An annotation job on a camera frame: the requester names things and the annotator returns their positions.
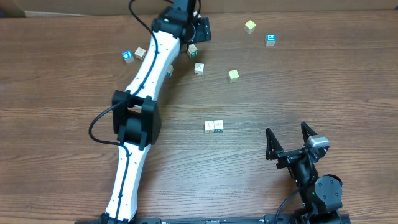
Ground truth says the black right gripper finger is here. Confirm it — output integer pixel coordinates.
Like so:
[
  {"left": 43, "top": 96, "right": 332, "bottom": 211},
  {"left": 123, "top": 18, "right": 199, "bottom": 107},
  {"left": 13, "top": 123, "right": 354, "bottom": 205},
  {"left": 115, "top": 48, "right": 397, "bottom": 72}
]
[
  {"left": 301, "top": 122, "right": 318, "bottom": 146},
  {"left": 266, "top": 128, "right": 284, "bottom": 160}
]

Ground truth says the green C wooden block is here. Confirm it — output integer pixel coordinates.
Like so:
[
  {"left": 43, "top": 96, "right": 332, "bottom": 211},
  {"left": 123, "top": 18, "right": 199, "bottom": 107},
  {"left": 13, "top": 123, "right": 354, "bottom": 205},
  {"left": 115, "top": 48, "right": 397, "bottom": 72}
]
[{"left": 187, "top": 44, "right": 198, "bottom": 58}]

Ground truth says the blue side wooden block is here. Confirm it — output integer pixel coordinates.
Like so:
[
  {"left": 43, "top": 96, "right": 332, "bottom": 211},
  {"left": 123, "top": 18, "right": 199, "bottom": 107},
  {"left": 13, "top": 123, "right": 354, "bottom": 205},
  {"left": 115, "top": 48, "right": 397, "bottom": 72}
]
[{"left": 214, "top": 120, "right": 224, "bottom": 133}]

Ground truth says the plain wooden picture block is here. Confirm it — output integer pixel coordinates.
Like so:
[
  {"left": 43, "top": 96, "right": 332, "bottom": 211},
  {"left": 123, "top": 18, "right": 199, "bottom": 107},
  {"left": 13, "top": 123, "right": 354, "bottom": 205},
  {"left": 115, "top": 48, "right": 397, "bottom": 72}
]
[{"left": 204, "top": 121, "right": 215, "bottom": 133}]

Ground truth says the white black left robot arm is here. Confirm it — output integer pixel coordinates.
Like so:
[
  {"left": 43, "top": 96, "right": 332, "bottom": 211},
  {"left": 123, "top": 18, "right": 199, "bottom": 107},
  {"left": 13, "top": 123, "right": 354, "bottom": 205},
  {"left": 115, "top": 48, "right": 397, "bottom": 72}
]
[{"left": 93, "top": 0, "right": 211, "bottom": 223}]

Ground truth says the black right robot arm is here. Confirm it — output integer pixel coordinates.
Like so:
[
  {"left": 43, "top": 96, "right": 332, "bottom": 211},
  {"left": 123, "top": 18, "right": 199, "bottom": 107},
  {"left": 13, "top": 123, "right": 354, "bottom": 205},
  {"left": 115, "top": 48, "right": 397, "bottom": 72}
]
[{"left": 265, "top": 122, "right": 351, "bottom": 224}]

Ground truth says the white picture wooden block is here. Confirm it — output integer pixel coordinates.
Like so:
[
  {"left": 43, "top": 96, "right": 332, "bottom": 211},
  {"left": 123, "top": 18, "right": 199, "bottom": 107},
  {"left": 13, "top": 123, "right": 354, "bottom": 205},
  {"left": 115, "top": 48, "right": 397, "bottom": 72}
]
[{"left": 194, "top": 63, "right": 205, "bottom": 75}]

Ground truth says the yellow top wooden block far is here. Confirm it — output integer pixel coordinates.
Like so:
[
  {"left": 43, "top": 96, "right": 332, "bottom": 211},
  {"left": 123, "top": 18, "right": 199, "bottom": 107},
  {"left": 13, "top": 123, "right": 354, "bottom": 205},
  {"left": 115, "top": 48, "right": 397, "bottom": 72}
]
[{"left": 244, "top": 20, "right": 256, "bottom": 34}]

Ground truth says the yellow wooden block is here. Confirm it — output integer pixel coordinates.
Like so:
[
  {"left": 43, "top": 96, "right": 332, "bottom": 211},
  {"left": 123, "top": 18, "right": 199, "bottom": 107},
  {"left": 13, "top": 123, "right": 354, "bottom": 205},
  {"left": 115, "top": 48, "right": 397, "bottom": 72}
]
[
  {"left": 244, "top": 20, "right": 256, "bottom": 34},
  {"left": 228, "top": 70, "right": 239, "bottom": 83}
]

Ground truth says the blue side picture block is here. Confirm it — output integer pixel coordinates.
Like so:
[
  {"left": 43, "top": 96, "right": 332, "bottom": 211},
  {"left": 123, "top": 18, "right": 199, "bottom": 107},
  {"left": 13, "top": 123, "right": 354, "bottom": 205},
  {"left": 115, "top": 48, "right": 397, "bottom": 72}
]
[{"left": 166, "top": 65, "right": 174, "bottom": 77}]

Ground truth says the yellow top wooden block near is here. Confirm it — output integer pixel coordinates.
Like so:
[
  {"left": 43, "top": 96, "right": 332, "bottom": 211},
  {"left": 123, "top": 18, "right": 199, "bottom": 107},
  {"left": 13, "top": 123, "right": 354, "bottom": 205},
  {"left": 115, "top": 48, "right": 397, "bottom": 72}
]
[{"left": 228, "top": 70, "right": 239, "bottom": 83}]

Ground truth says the red letter wooden block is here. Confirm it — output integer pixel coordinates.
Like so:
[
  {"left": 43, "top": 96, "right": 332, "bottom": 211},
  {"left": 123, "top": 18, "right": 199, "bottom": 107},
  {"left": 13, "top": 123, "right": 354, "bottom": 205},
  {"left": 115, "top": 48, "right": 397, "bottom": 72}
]
[{"left": 134, "top": 47, "right": 147, "bottom": 60}]

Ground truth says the blue top wooden block right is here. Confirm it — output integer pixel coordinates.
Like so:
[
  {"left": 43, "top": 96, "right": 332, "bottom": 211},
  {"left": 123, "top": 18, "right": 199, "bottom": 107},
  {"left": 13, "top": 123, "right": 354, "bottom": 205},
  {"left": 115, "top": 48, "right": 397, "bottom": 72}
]
[{"left": 266, "top": 34, "right": 276, "bottom": 47}]

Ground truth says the blue top wooden block left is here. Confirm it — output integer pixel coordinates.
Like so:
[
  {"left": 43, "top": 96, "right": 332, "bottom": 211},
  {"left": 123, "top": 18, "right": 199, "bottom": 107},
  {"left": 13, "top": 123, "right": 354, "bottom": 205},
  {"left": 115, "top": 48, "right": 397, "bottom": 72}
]
[{"left": 122, "top": 50, "right": 134, "bottom": 63}]

